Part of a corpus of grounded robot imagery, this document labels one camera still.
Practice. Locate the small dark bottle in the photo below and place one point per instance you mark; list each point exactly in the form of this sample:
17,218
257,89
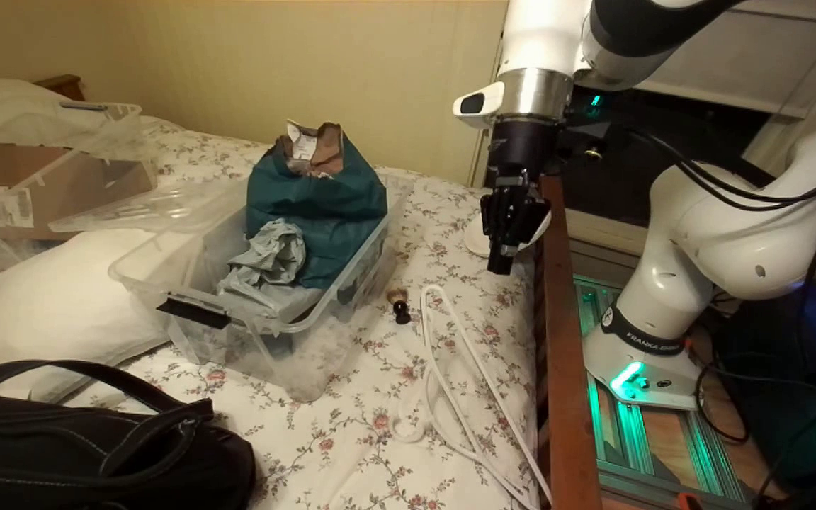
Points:
399,307

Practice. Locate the white furniture panel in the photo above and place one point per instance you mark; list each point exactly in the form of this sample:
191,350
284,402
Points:
757,66

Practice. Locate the white pillow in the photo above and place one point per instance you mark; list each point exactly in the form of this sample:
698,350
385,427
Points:
68,301

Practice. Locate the brown cardboard box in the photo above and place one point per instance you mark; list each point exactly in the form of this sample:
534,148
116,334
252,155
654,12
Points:
49,174

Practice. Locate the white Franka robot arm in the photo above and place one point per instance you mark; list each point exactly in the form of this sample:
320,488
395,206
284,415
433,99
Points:
736,236

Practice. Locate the grey-blue crumpled cloth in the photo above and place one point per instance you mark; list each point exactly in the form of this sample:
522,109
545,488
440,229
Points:
269,255

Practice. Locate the clear plastic bag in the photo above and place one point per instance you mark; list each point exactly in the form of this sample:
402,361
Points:
12,109

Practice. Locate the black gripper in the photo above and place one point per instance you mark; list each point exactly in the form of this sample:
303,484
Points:
522,178

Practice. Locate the small orange object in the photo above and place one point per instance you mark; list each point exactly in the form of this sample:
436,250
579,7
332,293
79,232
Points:
689,503

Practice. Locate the teal clothing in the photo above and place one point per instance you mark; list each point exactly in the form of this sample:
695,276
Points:
332,206

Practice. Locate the floral bedsheet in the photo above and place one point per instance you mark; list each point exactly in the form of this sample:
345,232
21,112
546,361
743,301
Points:
361,442

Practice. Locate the dark cabinet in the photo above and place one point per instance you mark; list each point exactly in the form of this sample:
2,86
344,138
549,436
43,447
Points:
614,171

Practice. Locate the metal robot mounting platform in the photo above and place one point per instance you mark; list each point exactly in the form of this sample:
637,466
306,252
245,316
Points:
623,442

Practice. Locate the crumpled brown white paper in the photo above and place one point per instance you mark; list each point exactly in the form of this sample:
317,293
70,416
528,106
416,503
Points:
310,151

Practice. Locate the dark equipment box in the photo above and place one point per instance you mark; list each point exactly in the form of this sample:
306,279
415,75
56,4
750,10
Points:
806,378

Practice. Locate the clear plastic container box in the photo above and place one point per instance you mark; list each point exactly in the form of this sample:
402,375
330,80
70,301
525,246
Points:
269,364

